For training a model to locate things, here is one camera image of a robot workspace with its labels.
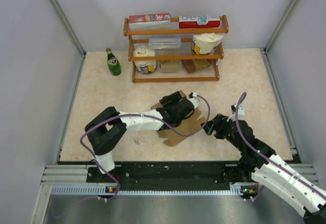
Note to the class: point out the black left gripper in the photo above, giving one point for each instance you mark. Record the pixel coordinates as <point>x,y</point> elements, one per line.
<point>174,98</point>

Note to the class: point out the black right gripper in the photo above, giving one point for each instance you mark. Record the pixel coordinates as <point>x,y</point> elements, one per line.
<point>217,124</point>

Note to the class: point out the brown cardboard box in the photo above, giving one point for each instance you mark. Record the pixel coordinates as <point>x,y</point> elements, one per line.
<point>191,124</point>

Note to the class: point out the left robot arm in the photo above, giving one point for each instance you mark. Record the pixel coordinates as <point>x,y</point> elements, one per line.
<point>105,130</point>

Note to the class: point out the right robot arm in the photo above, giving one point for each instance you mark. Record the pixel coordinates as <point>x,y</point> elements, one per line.
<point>260,163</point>

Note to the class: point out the red white carton box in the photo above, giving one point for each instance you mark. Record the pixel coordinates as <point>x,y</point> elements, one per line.
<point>198,21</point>

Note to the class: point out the red foil wrap box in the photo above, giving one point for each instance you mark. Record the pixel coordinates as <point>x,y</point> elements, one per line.
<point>149,21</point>

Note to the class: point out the tan sponge block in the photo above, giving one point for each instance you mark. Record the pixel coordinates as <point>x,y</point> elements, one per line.
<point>169,66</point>

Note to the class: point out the brown scouring pad pack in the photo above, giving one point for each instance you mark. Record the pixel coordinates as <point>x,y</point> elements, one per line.
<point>192,66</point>

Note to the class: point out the clear plastic container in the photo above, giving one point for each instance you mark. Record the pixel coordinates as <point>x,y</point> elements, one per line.
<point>164,43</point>

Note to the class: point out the white bag upper shelf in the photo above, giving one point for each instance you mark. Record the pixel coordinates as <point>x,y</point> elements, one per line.
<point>205,43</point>

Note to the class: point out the green glass bottle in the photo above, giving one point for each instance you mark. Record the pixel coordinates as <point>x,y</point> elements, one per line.
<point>113,63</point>

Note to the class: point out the orange wooden shelf rack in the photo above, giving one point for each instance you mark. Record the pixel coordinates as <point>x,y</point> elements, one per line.
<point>170,55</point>

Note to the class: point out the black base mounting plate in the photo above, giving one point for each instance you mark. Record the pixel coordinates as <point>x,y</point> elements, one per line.
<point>178,175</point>

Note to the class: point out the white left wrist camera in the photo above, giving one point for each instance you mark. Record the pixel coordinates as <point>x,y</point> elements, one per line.
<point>194,99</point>

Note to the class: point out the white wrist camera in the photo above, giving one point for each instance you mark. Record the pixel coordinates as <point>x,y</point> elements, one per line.
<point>237,110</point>
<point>194,99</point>

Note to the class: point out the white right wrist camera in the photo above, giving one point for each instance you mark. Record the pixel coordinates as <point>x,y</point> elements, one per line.
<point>237,110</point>

